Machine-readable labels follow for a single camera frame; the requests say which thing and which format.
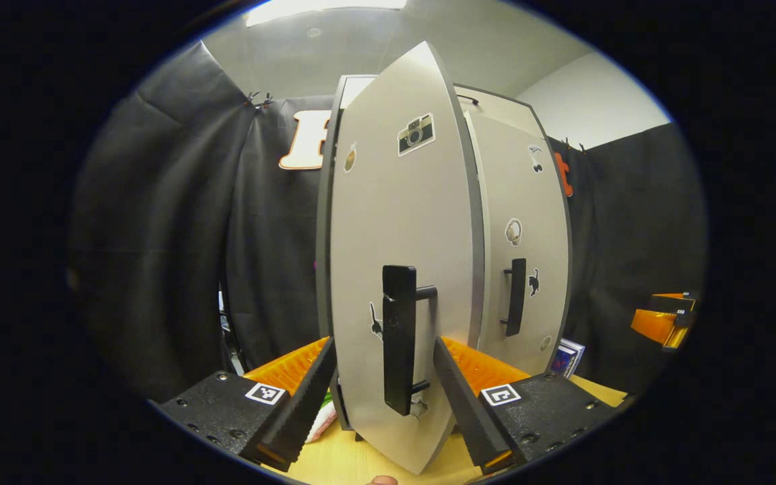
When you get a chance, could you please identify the blue patterned box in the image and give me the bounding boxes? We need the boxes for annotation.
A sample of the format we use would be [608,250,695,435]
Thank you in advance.
[551,339,586,379]

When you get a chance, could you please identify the ceiling light panel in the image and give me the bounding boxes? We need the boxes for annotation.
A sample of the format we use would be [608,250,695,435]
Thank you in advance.
[245,0,408,28]

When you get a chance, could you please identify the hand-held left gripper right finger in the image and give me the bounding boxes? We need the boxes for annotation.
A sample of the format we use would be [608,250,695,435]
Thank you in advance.
[434,335,628,476]

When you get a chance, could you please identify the white door with cat sticker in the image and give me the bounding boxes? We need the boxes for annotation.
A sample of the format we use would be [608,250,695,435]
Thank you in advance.
[465,111,572,377]

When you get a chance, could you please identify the watermelon slice toy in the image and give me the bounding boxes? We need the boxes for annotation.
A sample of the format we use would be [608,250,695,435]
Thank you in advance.
[304,391,340,443]

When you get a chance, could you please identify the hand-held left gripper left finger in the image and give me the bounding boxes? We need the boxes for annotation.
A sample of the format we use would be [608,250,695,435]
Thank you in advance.
[159,335,337,472]

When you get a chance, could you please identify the white cabinet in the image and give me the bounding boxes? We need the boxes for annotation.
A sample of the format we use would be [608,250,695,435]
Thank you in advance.
[314,73,554,435]

